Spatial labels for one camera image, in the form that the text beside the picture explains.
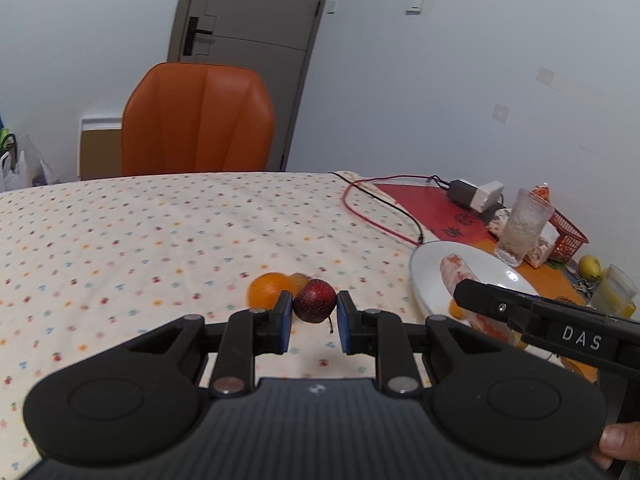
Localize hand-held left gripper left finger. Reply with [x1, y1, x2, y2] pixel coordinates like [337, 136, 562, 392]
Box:
[125, 291, 293, 400]

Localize red plastic basket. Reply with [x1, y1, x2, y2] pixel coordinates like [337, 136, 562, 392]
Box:
[547, 207, 590, 263]

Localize glass of yellow juice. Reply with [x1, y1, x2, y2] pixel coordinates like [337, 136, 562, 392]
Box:
[590, 264, 638, 318]

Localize white plastic bags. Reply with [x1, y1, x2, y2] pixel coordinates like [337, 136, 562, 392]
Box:
[0, 132, 63, 193]

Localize clear glass cup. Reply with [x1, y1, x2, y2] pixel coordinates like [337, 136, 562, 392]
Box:
[495, 188, 555, 267]

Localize black cable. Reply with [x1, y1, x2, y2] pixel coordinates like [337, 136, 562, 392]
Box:
[332, 172, 426, 246]

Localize orange printed table mat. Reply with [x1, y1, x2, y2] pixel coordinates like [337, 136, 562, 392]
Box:
[475, 240, 601, 386]

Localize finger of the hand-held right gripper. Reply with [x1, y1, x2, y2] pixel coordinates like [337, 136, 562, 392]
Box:
[452, 280, 538, 331]

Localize large orange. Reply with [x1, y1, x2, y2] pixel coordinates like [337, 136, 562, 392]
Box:
[248, 272, 299, 308]

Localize dotted cream tablecloth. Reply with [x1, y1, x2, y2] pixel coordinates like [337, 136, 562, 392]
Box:
[0, 171, 436, 480]

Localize dark red apple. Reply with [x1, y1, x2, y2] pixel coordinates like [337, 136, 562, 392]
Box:
[293, 279, 337, 333]

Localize orange leather chair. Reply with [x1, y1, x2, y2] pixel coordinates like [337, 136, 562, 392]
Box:
[121, 62, 276, 177]

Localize red table mat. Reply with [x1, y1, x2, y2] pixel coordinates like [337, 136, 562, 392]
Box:
[375, 182, 501, 243]

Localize black door lock handle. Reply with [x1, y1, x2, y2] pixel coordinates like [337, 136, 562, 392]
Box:
[182, 15, 217, 57]

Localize person's right hand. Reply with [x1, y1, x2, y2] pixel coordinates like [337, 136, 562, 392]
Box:
[595, 422, 640, 471]

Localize wall tape patch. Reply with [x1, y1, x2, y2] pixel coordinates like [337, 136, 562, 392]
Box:
[537, 66, 571, 91]

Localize patterned tissue pack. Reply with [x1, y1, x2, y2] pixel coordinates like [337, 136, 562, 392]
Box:
[487, 207, 561, 267]

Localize grey door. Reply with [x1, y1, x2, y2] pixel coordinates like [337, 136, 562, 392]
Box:
[167, 0, 336, 171]

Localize black power adapter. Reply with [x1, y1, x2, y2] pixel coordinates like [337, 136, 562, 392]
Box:
[446, 180, 481, 209]

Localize white power plug block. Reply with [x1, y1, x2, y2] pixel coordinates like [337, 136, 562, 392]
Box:
[470, 181, 505, 213]

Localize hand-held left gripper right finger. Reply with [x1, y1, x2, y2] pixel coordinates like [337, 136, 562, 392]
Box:
[337, 290, 506, 400]

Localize red cable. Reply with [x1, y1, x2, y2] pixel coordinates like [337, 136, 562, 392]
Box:
[342, 174, 451, 246]

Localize white plate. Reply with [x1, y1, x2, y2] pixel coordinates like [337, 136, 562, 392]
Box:
[409, 241, 541, 346]

